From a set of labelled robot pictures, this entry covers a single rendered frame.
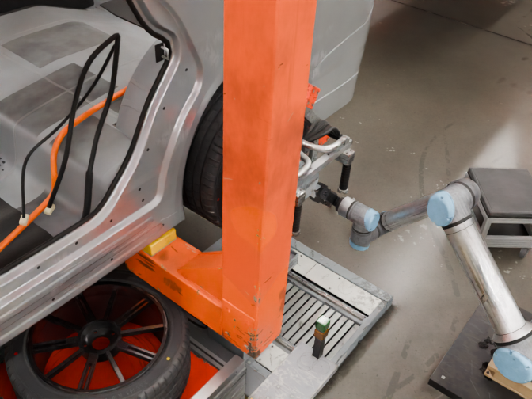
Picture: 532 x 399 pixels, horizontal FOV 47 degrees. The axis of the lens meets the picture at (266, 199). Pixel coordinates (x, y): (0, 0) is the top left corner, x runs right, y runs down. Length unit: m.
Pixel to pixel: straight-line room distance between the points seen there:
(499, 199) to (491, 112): 1.55
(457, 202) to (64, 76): 1.68
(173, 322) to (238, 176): 0.83
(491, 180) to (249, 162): 2.12
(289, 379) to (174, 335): 0.45
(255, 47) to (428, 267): 2.19
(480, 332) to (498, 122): 2.31
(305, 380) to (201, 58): 1.19
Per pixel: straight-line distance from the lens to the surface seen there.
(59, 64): 2.86
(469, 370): 2.67
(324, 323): 2.19
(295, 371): 2.31
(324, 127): 2.43
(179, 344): 2.31
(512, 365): 2.40
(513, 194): 3.52
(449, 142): 4.42
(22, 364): 2.36
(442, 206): 2.25
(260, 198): 1.69
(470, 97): 5.03
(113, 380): 2.53
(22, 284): 2.02
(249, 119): 1.58
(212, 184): 2.30
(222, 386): 2.36
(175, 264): 2.32
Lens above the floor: 2.36
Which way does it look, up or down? 40 degrees down
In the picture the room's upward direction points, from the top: 4 degrees clockwise
